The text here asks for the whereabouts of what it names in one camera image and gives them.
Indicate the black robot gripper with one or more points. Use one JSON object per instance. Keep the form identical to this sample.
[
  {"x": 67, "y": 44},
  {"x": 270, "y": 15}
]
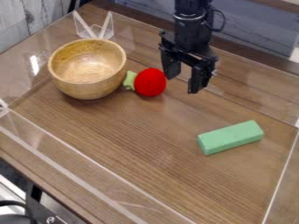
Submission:
[{"x": 187, "y": 46}]

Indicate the green rectangular block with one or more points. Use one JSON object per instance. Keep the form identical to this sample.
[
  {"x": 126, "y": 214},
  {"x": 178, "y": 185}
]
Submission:
[{"x": 230, "y": 137}]

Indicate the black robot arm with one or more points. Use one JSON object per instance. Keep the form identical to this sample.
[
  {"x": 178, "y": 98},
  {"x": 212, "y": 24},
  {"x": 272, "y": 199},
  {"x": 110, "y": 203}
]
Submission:
[{"x": 216, "y": 19}]

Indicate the light wooden bowl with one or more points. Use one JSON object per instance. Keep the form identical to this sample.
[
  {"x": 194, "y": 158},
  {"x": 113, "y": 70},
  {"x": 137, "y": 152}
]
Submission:
[{"x": 89, "y": 68}]

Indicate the red knitted strawberry toy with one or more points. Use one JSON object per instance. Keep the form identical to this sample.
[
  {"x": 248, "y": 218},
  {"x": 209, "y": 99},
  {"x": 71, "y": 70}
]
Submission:
[{"x": 149, "y": 83}]

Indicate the clear acrylic corner bracket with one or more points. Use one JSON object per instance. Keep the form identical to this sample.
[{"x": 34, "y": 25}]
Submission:
[{"x": 94, "y": 31}]

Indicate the black table frame bracket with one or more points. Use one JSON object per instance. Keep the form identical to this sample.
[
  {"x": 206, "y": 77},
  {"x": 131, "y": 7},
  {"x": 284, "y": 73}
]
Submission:
[{"x": 49, "y": 211}]

